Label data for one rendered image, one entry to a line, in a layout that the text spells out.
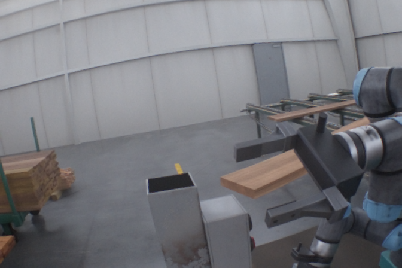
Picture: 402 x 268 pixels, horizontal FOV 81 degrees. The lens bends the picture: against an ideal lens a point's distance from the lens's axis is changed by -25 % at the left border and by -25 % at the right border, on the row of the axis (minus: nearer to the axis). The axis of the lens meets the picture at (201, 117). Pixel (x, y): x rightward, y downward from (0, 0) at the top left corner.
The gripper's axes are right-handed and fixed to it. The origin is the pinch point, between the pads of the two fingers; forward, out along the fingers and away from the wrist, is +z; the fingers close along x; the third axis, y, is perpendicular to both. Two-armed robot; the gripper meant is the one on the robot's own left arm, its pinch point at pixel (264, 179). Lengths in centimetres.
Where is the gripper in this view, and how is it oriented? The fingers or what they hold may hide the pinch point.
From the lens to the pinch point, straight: 41.0
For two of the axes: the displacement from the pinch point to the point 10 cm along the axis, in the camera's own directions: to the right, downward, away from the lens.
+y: -0.5, -8.4, -5.4
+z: -9.7, 1.7, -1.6
